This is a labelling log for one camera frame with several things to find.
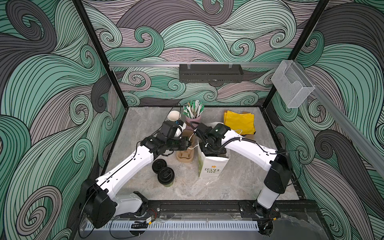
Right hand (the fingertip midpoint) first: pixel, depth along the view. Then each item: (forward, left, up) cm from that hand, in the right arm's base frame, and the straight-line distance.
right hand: (208, 152), depth 80 cm
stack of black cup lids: (-3, +29, -10) cm, 31 cm away
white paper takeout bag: (-9, 0, +2) cm, 9 cm away
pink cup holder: (+4, +9, +20) cm, 23 cm away
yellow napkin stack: (+28, -28, -9) cm, 40 cm away
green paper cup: (-14, +21, -11) cm, 28 cm away
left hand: (+1, +9, +7) cm, 12 cm away
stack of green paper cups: (+27, +22, 0) cm, 34 cm away
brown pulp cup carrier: (+3, +12, -11) cm, 16 cm away
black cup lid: (-12, +23, -2) cm, 26 cm away
